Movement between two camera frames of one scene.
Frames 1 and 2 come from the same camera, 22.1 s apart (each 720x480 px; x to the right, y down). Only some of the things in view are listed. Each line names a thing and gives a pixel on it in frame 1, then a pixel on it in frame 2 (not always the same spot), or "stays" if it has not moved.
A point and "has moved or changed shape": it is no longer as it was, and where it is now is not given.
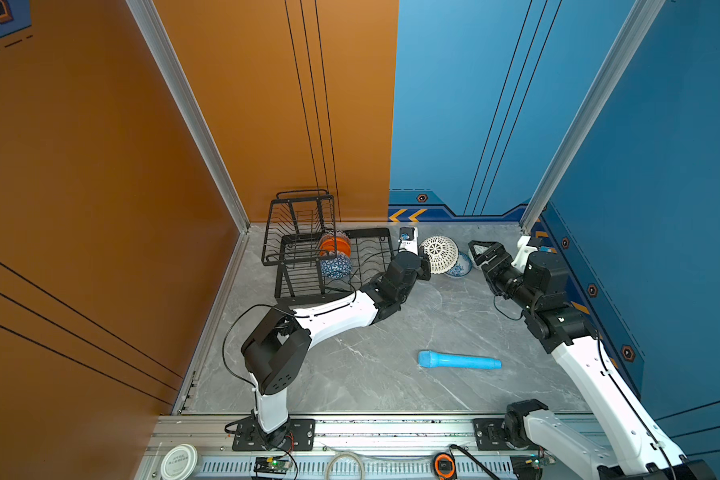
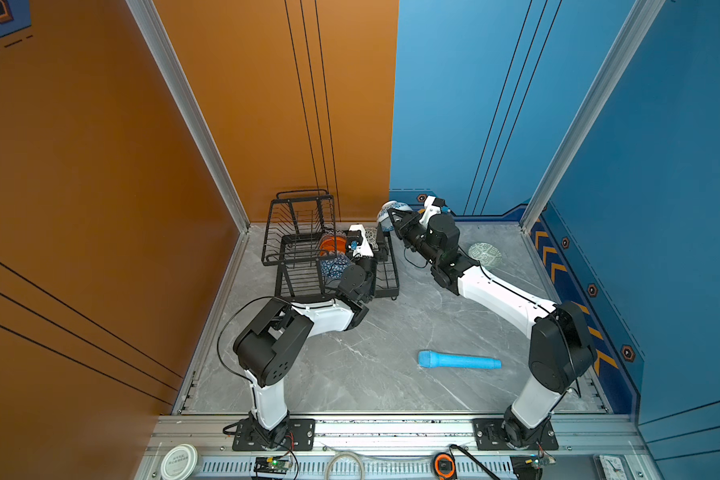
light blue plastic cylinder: x=436 y=360 stays
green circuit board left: x=272 y=465 stays
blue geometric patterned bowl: x=337 y=268 stays
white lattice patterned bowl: x=442 y=253 has moved or changed shape
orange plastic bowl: x=328 y=245 stays
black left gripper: x=419 y=265 -> x=371 y=258
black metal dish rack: x=316 y=261 stays
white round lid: x=179 y=461 stays
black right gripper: x=504 y=260 -> x=411 y=220
